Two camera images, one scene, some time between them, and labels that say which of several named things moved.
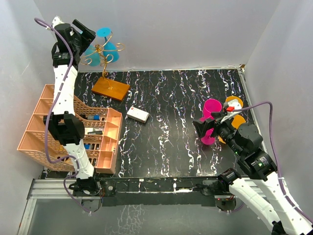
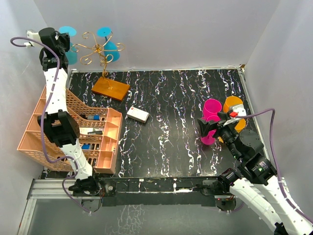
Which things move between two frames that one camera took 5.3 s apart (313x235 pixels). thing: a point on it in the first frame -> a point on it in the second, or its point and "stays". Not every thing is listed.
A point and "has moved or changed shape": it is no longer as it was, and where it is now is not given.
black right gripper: [201, 127] stays
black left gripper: [87, 36] -> [66, 38]
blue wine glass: [110, 51] stays
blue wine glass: [93, 58] has moved or changed shape
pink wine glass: [207, 139] stays
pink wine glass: [211, 105] stays
